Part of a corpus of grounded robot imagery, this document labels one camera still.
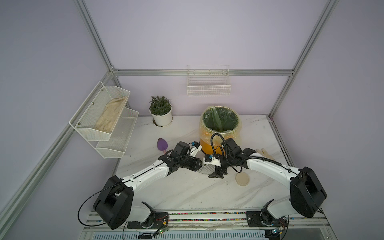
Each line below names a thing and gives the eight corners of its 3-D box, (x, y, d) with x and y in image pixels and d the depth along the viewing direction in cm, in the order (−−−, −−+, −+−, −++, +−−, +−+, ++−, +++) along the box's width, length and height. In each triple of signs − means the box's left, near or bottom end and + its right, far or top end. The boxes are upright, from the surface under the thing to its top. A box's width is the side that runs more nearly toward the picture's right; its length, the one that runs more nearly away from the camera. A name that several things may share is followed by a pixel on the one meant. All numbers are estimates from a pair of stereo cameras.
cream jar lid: (236, 186, 87) (237, 184, 85) (234, 173, 92) (235, 172, 90) (249, 186, 87) (250, 184, 85) (246, 173, 92) (247, 172, 90)
